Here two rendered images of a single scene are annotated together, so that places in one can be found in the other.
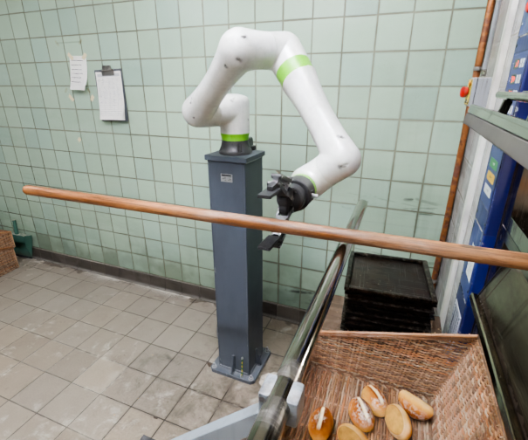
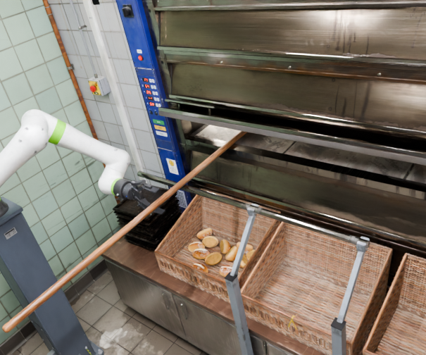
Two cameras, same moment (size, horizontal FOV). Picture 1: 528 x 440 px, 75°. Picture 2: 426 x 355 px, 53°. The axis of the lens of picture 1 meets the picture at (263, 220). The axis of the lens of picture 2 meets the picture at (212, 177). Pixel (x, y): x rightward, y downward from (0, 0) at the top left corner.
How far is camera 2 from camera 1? 1.63 m
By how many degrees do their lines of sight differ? 61
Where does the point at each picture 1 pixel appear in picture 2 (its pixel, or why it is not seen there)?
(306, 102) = (85, 144)
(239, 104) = not seen: outside the picture
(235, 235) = (37, 268)
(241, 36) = (41, 129)
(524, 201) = (185, 130)
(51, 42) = not seen: outside the picture
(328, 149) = (117, 159)
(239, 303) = (64, 312)
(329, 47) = not seen: outside the picture
